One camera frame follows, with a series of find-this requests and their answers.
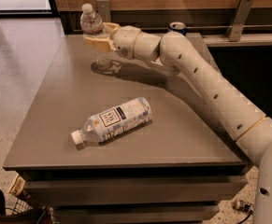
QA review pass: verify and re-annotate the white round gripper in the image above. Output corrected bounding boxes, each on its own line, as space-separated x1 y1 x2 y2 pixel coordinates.
83 22 141 60

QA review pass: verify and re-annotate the clear ribbed water bottle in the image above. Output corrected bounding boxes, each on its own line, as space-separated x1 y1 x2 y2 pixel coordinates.
80 4 112 71

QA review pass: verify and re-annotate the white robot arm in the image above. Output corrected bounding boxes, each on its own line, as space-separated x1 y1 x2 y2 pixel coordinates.
83 22 272 224

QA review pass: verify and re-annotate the white labelled water bottle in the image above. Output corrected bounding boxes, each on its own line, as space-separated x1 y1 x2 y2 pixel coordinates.
71 97 151 146

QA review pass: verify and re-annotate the blue soda can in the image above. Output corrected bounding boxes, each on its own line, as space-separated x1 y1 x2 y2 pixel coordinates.
168 21 186 35

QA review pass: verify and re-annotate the grey table cabinet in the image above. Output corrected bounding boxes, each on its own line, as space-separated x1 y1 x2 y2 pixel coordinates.
4 35 250 224

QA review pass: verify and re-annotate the grey side shelf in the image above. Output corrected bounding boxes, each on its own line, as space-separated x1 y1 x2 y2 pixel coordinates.
203 34 272 48

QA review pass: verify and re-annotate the brown snack packet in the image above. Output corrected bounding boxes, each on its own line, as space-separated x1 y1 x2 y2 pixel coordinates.
8 175 25 197

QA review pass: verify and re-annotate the left metal wall bracket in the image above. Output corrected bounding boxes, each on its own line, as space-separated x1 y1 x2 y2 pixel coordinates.
96 0 111 22

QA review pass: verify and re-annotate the metal wall bracket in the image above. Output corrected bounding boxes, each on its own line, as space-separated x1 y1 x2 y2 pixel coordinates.
96 0 111 22
225 0 254 42

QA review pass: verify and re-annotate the right metal wall bracket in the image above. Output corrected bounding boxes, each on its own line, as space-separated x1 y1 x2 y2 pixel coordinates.
225 0 254 42

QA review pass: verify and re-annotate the black wire basket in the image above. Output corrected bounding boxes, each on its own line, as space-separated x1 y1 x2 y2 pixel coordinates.
0 190 56 224

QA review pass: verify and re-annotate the black white striped handle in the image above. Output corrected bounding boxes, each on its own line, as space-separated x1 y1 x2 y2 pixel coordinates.
233 200 253 213

